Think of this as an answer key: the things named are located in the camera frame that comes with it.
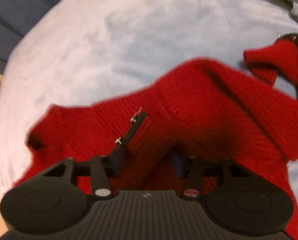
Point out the red knit cardigan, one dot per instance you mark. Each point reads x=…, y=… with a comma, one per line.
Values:
x=244, y=127

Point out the light blue fleece bed sheet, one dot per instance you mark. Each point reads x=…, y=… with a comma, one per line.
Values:
x=83, y=51

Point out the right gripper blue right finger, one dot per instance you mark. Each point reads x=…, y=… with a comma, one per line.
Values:
x=191, y=169

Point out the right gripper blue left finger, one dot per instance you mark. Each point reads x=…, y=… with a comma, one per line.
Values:
x=101, y=169

